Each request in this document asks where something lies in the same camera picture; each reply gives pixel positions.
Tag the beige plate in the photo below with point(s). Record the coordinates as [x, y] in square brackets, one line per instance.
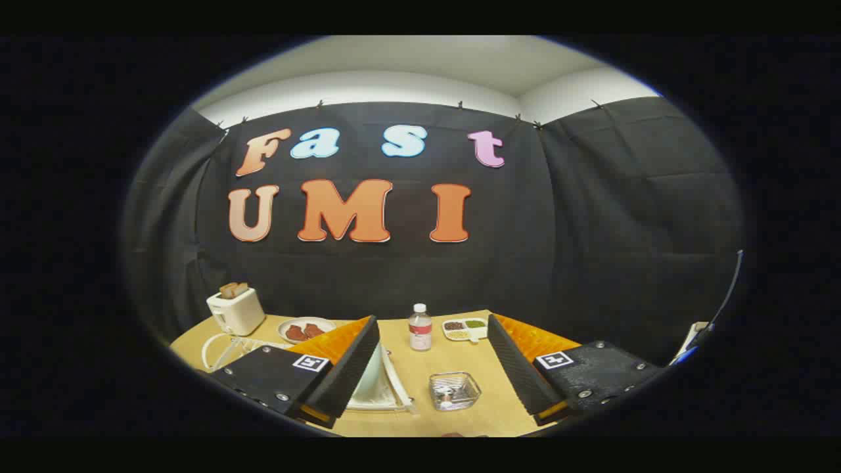
[309, 322]

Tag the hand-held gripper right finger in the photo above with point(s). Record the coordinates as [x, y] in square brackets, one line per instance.
[519, 374]

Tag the white monitor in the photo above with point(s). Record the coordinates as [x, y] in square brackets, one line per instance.
[690, 338]

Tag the white divided snack tray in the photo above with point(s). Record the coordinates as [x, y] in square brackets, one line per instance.
[465, 328]

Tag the clear plastic water bottle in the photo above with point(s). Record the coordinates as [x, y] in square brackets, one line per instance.
[420, 332]

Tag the toast bread slices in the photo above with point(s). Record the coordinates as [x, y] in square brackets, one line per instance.
[233, 290]

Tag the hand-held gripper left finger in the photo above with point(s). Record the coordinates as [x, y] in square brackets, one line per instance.
[348, 374]

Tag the brown meat piece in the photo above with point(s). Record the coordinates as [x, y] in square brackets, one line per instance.
[295, 333]
[314, 330]

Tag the white toaster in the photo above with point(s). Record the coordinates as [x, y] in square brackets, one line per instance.
[238, 312]

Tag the pale green plate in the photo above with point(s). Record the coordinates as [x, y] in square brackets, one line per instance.
[374, 384]

